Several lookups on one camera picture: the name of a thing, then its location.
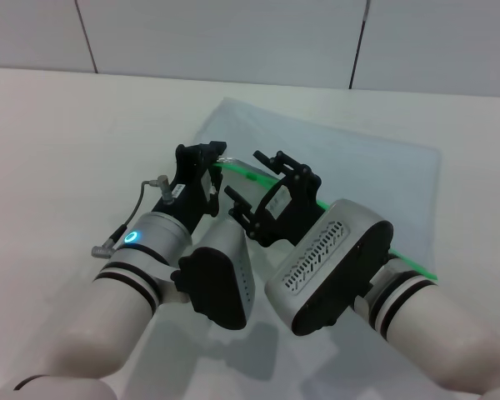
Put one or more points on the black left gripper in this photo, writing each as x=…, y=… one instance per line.
x=187, y=204

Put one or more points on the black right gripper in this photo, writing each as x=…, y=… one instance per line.
x=300, y=216

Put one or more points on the transparent green-zip document bag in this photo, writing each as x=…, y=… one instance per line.
x=371, y=175

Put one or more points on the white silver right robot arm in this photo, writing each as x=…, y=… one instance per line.
x=433, y=325

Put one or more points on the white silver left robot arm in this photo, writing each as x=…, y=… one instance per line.
x=108, y=325

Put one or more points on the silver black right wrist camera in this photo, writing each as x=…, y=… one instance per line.
x=329, y=266

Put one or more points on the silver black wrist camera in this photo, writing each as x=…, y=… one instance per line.
x=329, y=266
x=216, y=283

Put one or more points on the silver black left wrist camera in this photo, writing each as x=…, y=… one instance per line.
x=216, y=283

